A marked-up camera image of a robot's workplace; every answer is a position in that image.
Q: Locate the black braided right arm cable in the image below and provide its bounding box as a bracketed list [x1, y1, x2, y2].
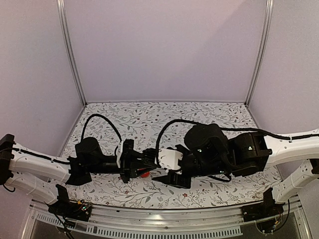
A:
[155, 119, 319, 170]

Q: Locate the aluminium rail base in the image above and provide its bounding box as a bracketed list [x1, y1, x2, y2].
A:
[22, 197, 312, 239]

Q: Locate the aluminium frame post right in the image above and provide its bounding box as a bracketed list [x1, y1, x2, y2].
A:
[245, 0, 274, 108]

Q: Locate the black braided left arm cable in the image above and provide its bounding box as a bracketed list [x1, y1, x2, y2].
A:
[82, 113, 123, 145]

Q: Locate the red round charging case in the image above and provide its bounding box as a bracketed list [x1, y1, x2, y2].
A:
[141, 172, 150, 178]

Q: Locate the aluminium frame post left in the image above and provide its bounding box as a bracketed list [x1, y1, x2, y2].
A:
[56, 0, 87, 107]

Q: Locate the aluminium frame post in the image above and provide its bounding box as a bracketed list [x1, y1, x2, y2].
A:
[56, 0, 87, 107]
[245, 0, 274, 108]

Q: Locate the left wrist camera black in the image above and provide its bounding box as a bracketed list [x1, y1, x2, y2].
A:
[116, 139, 134, 169]

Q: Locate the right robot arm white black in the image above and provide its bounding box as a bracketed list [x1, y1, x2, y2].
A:
[154, 123, 319, 217]

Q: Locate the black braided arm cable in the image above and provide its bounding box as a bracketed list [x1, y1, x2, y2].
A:
[155, 119, 319, 170]
[82, 113, 123, 145]

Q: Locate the floral patterned table mat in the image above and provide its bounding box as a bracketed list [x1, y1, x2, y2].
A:
[63, 102, 281, 209]

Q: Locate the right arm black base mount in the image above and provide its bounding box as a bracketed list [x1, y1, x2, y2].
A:
[241, 188, 285, 222]

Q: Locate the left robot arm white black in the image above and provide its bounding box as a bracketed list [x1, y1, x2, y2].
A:
[0, 134, 157, 216]

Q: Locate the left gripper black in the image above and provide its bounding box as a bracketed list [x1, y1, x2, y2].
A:
[87, 150, 153, 184]

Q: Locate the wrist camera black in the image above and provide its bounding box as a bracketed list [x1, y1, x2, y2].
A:
[145, 148, 183, 174]
[116, 139, 134, 169]

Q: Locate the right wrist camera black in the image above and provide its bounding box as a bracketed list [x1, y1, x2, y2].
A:
[145, 148, 183, 174]

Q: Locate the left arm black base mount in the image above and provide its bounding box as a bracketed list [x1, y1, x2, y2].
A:
[48, 184, 92, 222]

